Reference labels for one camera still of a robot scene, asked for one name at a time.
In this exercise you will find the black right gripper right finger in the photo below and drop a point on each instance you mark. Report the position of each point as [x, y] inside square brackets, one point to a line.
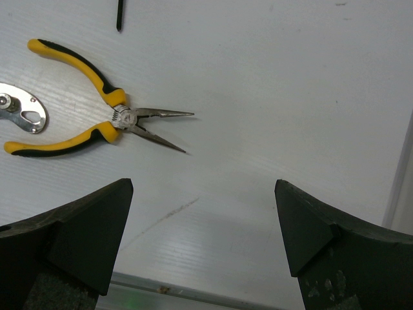
[339, 260]

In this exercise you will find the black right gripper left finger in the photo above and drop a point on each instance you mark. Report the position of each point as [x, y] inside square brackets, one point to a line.
[64, 258]

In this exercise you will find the silver utility knife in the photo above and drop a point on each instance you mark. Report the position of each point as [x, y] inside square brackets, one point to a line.
[23, 109]

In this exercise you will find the aluminium table frame rail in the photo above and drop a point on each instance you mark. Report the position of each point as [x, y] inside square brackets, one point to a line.
[133, 292]

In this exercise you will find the red handled screwdriver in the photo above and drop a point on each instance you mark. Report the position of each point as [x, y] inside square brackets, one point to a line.
[120, 11]

